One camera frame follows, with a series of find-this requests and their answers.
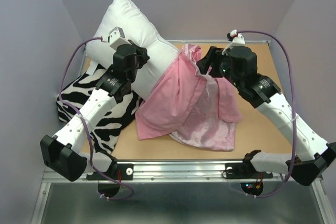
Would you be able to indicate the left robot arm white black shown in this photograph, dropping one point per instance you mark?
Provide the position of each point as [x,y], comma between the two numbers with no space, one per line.
[61,151]

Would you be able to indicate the pink satin pillowcase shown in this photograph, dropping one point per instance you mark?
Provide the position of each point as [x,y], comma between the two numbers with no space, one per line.
[194,109]

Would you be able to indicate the white pillow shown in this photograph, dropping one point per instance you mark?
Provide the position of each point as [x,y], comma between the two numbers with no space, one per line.
[137,28]

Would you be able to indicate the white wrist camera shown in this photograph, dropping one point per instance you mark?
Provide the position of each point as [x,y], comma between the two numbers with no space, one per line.
[116,38]
[235,39]

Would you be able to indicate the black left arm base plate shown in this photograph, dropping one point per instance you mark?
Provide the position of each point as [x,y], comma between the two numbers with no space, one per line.
[120,172]

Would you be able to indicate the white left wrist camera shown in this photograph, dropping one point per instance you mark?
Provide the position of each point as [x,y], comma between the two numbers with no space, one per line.
[116,38]

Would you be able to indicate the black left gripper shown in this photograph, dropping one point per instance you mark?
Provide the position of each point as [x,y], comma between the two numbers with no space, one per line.
[141,52]

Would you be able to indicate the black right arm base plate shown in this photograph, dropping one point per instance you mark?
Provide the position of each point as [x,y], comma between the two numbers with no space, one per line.
[244,171]

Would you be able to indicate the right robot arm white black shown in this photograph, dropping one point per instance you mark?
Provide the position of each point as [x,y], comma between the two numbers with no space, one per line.
[313,154]

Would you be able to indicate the aluminium front mounting rail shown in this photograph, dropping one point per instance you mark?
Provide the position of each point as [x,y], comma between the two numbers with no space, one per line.
[212,170]

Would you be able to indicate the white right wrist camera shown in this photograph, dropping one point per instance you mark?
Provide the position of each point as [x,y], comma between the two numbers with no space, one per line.
[235,39]

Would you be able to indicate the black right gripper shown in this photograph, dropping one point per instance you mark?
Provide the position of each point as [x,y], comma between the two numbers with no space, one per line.
[213,56]

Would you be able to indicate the zebra striped pillow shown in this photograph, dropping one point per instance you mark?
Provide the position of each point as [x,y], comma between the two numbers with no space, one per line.
[106,133]

